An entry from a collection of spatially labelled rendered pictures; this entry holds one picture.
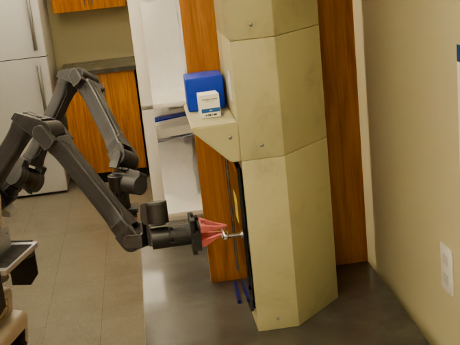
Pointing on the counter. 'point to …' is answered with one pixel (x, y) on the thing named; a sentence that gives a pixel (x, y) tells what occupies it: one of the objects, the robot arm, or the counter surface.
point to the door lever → (230, 234)
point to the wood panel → (359, 232)
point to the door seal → (247, 235)
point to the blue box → (193, 83)
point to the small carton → (209, 104)
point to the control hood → (218, 132)
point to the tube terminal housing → (283, 172)
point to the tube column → (263, 17)
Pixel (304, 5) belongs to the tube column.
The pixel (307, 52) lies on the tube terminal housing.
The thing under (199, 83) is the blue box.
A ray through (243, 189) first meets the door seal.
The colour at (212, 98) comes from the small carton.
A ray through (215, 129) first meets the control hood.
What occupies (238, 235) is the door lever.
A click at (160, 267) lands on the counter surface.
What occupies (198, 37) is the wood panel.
